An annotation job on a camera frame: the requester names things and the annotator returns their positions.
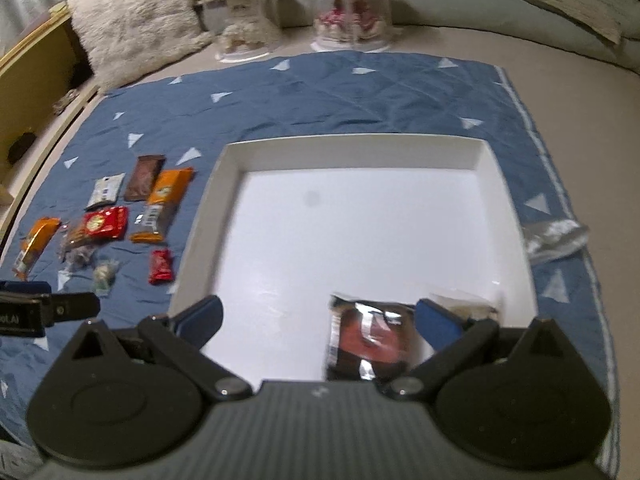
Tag clear pale snack packet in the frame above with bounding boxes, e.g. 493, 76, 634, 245
430, 287, 502, 323

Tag fluffy cream pillow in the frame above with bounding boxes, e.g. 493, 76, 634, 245
67, 0, 213, 91

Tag grey blanket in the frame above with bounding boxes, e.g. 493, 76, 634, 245
390, 0, 640, 76

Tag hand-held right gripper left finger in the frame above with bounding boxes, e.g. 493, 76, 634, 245
70, 295, 253, 403

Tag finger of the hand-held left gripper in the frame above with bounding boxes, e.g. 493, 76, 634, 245
49, 291, 102, 326

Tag clear case with cream figure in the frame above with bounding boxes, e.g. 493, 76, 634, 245
195, 0, 278, 63

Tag yellow wooden shelf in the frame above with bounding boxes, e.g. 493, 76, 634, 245
0, 2, 101, 261

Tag white cardboard box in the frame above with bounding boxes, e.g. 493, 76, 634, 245
167, 132, 540, 396

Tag white grey snack packet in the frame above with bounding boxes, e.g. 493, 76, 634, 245
85, 172, 126, 211

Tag red cracker packet round label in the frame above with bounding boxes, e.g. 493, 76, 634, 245
75, 206, 130, 243

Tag crumpled silver wrapper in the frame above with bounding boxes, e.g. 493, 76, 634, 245
521, 219, 592, 265

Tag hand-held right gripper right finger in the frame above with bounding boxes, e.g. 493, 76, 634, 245
382, 299, 576, 403

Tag clear nut snack packet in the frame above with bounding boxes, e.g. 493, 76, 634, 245
57, 232, 98, 273

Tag blue quilted mat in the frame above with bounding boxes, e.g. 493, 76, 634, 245
0, 52, 621, 476

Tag brown snack packet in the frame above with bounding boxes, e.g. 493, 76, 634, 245
123, 155, 166, 202

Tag dark blue snack packet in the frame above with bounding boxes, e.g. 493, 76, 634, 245
325, 294, 418, 383

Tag small red candy packet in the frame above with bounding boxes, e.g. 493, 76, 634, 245
148, 249, 175, 286

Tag long orange cracker packet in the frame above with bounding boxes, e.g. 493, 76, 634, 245
14, 217, 62, 281
130, 167, 195, 245

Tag small pale green candy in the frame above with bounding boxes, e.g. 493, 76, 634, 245
92, 259, 120, 293

